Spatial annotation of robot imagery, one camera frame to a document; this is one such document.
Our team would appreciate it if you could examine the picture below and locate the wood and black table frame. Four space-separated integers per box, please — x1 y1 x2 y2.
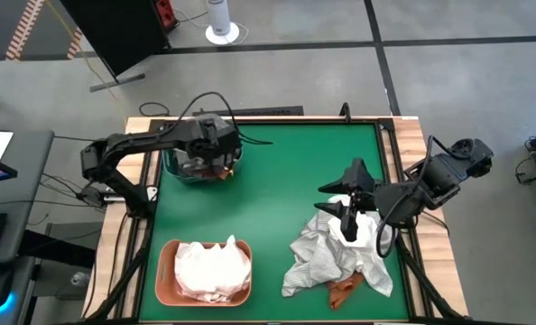
82 115 470 325

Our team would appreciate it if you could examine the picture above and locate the teal plastic basket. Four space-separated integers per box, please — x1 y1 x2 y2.
161 145 245 186

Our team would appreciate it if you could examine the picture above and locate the red floor device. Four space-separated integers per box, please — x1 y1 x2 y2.
154 0 180 31

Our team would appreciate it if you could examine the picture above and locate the black standing panel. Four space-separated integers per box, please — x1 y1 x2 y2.
59 0 171 94

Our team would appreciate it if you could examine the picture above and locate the black power adapter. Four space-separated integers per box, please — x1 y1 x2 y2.
79 181 127 206

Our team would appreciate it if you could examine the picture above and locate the orange plastic basket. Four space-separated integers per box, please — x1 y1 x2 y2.
153 238 254 309

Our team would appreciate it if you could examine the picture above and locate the black ribbed bar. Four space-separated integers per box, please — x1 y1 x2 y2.
191 105 306 118

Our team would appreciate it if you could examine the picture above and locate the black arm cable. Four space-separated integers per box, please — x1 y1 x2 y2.
177 90 274 147
374 135 437 260

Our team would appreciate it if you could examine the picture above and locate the grey desk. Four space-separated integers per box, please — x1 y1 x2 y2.
0 129 57 325

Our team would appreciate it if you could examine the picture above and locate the white tower device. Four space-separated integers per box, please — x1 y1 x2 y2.
204 0 242 47

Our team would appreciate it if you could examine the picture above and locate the black box under desk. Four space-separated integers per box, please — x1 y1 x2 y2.
18 220 105 269

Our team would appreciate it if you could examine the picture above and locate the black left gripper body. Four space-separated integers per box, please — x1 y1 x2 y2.
179 129 244 176

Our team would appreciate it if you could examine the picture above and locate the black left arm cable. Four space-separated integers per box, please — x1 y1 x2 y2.
177 90 274 147

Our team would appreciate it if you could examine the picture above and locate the small black hook fixture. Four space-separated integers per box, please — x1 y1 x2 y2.
338 101 354 125

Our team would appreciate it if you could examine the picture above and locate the white microfiber towel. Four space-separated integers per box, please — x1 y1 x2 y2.
327 194 395 256
173 234 254 303

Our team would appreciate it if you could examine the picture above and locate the dark grey white-checked towel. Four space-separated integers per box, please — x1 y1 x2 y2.
179 154 222 181

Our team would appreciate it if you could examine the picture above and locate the light grey checked towel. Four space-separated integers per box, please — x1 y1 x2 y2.
280 209 395 300

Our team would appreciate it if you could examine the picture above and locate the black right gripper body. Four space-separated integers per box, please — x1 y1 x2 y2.
352 179 428 230

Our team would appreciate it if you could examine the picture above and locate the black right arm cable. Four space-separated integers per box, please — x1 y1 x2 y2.
374 135 437 260

